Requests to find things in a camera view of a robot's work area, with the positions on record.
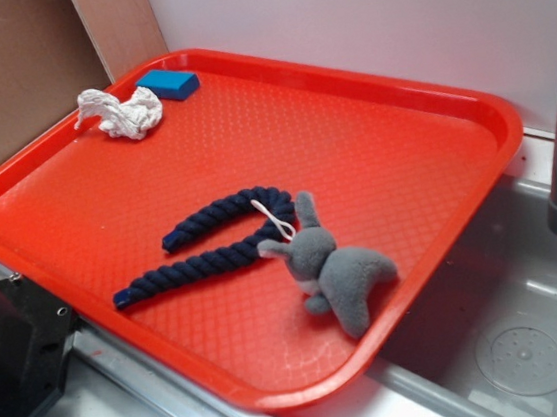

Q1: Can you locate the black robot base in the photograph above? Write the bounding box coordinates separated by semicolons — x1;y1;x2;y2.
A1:
0;277;76;417

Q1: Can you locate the crumpled white paper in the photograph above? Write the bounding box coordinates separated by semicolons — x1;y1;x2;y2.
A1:
74;87;164;141

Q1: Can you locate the red plastic tray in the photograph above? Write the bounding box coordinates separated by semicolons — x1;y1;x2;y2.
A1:
0;50;523;413

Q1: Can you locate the grey plush bunny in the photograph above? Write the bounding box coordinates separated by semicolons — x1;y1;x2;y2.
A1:
257;191;398;340

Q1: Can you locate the blue rectangular block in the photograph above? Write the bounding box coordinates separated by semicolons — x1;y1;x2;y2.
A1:
135;69;200;101

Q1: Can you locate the grey toy sink basin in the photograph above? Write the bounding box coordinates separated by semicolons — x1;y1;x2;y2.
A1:
370;177;557;417

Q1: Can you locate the brown cardboard panel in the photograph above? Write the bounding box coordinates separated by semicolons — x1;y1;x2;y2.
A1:
0;0;168;164

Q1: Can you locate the dark blue twisted rope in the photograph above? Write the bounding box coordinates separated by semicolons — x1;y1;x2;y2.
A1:
101;182;305;313

